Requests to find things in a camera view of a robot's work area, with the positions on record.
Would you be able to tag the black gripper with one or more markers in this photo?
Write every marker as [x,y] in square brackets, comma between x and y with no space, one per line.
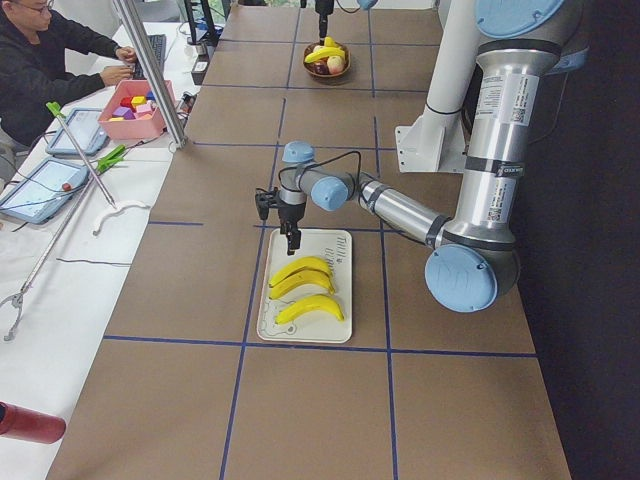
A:
[323,8]
[288,215]

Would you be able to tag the brown wicker basket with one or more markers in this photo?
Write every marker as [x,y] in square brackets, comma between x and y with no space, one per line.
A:
[308,66]

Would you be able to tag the small yellow banana piece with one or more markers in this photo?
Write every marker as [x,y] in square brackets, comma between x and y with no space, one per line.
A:
[330,42]

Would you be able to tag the cream bear print tray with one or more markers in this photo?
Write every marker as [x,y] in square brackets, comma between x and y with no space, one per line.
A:
[335,246]

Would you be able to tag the dark red mango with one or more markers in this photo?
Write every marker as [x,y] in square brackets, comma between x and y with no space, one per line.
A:
[320,68]

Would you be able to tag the green clip tool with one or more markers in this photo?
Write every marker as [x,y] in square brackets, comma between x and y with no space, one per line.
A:
[108,161]

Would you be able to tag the white curved plastic piece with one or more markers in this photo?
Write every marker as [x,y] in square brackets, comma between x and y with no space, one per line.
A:
[114,210]

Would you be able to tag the pink block box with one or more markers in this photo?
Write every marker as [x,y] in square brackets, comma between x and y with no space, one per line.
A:
[132,113]

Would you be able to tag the blue tablet far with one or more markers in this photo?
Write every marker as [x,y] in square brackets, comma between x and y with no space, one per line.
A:
[84,125]

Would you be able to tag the blue tablet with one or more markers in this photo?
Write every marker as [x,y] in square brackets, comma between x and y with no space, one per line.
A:
[42,193]
[84,125]

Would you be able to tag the blue tablet near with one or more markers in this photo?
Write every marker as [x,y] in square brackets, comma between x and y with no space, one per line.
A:
[42,193]

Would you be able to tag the seated person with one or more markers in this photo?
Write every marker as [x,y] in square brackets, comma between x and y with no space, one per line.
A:
[34,42]

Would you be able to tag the red cylinder bottle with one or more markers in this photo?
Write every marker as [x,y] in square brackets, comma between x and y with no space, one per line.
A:
[29,425]

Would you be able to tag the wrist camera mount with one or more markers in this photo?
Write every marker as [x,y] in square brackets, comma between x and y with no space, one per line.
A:
[265,201]

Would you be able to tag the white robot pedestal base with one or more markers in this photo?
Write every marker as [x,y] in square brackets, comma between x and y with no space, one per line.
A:
[435,142]

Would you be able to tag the aluminium frame post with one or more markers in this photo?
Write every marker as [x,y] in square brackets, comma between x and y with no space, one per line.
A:
[135,29]

